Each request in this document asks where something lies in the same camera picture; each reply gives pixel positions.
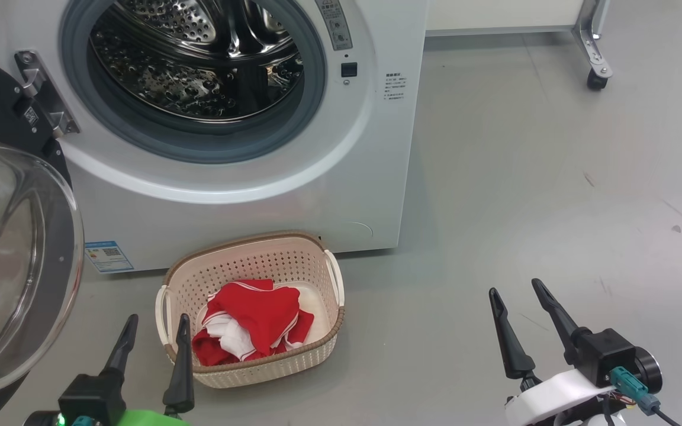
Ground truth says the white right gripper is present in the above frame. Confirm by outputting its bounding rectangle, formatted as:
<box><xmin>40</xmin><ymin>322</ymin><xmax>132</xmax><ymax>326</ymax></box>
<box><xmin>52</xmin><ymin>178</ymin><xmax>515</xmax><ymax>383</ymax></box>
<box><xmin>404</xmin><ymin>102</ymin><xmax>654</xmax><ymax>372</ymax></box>
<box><xmin>489</xmin><ymin>279</ymin><xmax>629</xmax><ymax>426</ymax></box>

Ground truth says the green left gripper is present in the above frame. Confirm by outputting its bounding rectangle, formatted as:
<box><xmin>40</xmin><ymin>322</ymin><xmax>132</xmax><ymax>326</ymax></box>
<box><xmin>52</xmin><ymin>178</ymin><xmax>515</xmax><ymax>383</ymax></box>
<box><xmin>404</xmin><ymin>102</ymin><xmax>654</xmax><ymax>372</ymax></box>
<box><xmin>99</xmin><ymin>314</ymin><xmax>195</xmax><ymax>426</ymax></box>

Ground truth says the red and white clothing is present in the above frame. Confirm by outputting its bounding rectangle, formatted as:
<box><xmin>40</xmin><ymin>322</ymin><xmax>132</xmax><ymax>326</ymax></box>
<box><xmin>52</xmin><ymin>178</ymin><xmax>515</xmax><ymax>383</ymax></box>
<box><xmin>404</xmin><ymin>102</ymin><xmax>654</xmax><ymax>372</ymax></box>
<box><xmin>192</xmin><ymin>279</ymin><xmax>315</xmax><ymax>366</ymax></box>

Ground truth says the black glass washing machine door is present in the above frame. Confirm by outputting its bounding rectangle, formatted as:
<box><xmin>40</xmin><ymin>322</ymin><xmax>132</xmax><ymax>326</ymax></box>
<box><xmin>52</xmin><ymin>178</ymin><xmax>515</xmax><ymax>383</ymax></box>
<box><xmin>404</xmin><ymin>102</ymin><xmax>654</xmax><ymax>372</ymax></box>
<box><xmin>0</xmin><ymin>41</ymin><xmax>85</xmax><ymax>426</ymax></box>

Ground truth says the cream perforated laundry basket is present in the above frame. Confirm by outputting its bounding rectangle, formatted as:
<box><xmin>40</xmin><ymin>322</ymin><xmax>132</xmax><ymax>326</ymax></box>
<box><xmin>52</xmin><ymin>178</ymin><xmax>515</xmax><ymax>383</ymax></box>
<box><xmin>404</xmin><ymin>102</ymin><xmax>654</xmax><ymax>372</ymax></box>
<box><xmin>155</xmin><ymin>231</ymin><xmax>346</xmax><ymax>389</ymax></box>

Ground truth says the white washing machine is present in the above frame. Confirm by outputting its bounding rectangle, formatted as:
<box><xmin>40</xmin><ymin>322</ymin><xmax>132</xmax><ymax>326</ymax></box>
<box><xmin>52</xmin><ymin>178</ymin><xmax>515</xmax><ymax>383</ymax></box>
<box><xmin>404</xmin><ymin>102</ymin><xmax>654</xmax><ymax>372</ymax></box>
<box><xmin>0</xmin><ymin>0</ymin><xmax>429</xmax><ymax>274</ymax></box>

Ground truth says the blue energy label sticker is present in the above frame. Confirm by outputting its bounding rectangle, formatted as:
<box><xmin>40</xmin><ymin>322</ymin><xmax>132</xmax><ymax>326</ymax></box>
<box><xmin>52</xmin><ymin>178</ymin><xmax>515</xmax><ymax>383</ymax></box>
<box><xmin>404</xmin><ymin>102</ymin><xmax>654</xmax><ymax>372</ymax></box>
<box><xmin>85</xmin><ymin>240</ymin><xmax>134</xmax><ymax>274</ymax></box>

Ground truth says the steel washer drum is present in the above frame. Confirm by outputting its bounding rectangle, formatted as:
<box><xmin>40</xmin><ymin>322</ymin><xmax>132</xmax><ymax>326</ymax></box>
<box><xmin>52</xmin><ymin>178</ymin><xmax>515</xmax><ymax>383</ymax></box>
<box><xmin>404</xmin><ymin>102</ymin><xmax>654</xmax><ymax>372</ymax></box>
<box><xmin>89</xmin><ymin>0</ymin><xmax>305</xmax><ymax>122</ymax></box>

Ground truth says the white cabinet panel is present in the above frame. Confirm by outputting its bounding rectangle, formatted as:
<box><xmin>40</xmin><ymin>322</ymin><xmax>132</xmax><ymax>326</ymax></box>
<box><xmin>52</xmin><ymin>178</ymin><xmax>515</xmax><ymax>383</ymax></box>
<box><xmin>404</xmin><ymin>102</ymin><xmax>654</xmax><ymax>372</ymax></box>
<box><xmin>426</xmin><ymin>0</ymin><xmax>584</xmax><ymax>37</ymax></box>

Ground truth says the grey warning label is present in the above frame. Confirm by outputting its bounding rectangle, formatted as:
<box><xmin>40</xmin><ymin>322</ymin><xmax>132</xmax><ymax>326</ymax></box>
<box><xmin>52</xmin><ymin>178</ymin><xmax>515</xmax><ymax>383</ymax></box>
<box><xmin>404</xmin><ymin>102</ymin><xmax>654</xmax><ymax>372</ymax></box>
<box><xmin>316</xmin><ymin>0</ymin><xmax>353</xmax><ymax>51</ymax></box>

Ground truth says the right teal-plug black cable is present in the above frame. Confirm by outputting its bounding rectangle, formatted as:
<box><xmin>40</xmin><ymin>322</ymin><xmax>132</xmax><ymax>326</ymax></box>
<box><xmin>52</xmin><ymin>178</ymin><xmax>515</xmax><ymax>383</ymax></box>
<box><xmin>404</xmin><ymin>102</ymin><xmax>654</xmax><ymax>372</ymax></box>
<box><xmin>609</xmin><ymin>367</ymin><xmax>682</xmax><ymax>426</ymax></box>

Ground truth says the metal frame leg with caster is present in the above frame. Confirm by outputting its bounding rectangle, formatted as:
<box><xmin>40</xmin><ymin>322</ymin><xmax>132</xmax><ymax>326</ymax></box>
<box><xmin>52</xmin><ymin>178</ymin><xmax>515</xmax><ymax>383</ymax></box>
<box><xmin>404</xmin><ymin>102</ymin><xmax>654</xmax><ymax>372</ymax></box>
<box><xmin>572</xmin><ymin>0</ymin><xmax>614</xmax><ymax>91</ymax></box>

